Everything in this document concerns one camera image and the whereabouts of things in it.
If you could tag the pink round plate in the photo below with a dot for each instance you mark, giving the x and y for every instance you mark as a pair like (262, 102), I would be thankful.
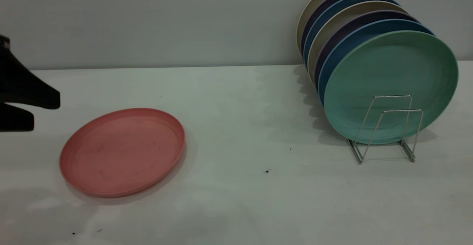
(122, 152)

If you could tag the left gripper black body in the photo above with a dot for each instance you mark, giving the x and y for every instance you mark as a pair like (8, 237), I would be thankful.
(3, 43)

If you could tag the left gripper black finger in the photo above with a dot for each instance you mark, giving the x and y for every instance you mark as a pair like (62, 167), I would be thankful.
(22, 88)
(14, 121)

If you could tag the green round plate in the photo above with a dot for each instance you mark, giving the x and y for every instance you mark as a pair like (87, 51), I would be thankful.
(388, 71)

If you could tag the dark purple round plate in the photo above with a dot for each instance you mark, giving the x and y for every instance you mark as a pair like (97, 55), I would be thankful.
(354, 27)
(332, 3)

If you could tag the blue round plate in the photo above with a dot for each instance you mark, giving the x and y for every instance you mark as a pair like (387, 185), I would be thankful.
(332, 13)
(373, 30)

